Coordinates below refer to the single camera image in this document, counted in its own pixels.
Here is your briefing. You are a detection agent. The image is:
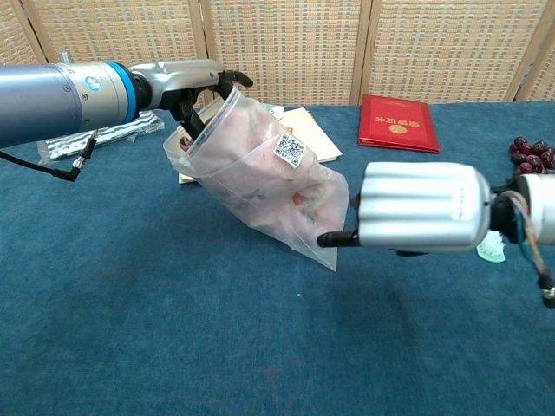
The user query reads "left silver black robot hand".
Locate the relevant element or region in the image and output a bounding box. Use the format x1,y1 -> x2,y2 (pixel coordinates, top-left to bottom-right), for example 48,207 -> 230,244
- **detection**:
127,59 -> 255,144

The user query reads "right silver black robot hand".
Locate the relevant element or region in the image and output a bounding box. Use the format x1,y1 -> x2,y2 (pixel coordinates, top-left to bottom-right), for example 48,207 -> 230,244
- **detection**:
316,161 -> 493,257

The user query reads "frosted zip bag with clothing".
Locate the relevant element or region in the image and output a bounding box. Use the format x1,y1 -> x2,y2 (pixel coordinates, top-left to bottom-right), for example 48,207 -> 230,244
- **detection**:
163,85 -> 350,273

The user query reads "striped fabric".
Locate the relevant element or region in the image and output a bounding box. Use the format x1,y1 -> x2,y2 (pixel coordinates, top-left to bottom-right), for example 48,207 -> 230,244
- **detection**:
36,110 -> 166,165

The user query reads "red certificate book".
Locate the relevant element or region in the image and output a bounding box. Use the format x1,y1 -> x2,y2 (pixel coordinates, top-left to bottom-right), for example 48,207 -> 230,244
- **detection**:
357,94 -> 441,154

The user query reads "mint green brush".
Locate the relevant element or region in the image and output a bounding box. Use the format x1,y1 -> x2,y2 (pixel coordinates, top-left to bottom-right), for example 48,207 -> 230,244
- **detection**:
475,229 -> 506,264

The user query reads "woven wooden folding screen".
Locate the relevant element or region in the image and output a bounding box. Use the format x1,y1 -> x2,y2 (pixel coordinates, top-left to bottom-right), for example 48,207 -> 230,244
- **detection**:
0,0 -> 555,109

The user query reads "beige spiral notebook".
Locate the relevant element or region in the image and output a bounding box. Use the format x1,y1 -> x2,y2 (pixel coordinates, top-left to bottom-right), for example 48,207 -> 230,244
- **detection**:
175,106 -> 343,185

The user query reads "bunch of dark grapes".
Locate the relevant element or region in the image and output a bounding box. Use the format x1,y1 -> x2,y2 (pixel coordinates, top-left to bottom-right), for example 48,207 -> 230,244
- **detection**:
508,136 -> 555,175

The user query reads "blue felt table cover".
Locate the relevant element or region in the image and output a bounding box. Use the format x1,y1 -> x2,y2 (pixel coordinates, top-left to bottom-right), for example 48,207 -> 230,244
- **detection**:
0,100 -> 555,416

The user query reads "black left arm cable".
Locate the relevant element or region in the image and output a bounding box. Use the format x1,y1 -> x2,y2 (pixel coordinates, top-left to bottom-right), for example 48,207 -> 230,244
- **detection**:
0,129 -> 97,183

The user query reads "coloured right wrist cable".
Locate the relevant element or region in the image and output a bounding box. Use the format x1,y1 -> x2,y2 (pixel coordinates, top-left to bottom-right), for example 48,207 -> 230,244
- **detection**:
505,190 -> 555,309

